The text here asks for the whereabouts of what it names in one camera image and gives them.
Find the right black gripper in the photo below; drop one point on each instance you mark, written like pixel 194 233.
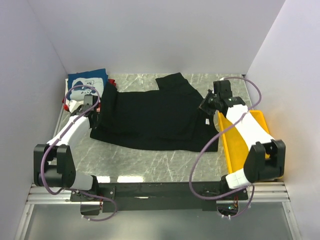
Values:
pixel 203 105

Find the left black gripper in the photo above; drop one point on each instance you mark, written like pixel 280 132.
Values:
pixel 95 125

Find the black t shirt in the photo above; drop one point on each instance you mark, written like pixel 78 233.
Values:
pixel 166 119

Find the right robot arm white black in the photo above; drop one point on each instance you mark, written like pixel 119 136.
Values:
pixel 266 156

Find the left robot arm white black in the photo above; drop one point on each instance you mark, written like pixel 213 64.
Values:
pixel 53 163

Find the blue mickey print t shirt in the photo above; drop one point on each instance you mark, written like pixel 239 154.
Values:
pixel 86 83

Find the yellow plastic tray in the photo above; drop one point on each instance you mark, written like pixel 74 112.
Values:
pixel 236 150

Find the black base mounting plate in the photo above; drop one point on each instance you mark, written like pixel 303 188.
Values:
pixel 151 196

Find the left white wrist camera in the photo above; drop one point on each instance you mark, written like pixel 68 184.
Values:
pixel 71 105

